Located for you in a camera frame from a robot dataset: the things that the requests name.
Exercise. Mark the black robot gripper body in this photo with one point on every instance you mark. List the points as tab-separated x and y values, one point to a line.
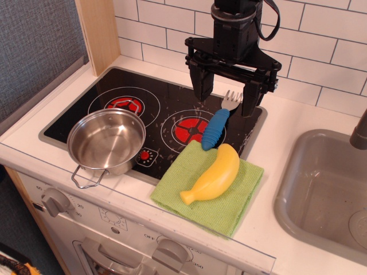
233	51

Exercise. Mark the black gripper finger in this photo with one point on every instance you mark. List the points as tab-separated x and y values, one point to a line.
202	81
252	96

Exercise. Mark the silver steel pot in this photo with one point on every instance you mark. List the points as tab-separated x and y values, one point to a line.
107	140

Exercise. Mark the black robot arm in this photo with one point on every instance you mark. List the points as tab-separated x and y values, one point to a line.
234	7

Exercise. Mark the black toy stove top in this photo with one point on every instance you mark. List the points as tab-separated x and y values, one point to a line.
172	115

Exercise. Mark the yellow toy banana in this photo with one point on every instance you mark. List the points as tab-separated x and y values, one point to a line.
216	179

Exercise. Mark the grey faucet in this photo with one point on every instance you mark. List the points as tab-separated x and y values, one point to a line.
358	138

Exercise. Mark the grey sink basin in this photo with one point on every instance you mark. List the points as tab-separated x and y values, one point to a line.
322	196

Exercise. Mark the green cloth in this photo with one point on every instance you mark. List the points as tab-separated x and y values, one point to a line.
218	216

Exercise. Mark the grey oven knob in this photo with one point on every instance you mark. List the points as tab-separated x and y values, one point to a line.
170	254

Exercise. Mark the grey timer knob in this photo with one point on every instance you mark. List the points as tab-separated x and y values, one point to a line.
54	201

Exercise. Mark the orange black object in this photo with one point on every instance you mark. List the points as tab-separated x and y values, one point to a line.
14	267

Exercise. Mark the blue handled fork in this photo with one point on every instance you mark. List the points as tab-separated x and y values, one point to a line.
214	129

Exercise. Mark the wooden side post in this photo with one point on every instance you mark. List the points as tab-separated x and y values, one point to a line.
97	20

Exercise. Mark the grey oven door handle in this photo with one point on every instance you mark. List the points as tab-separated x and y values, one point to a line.
116	257

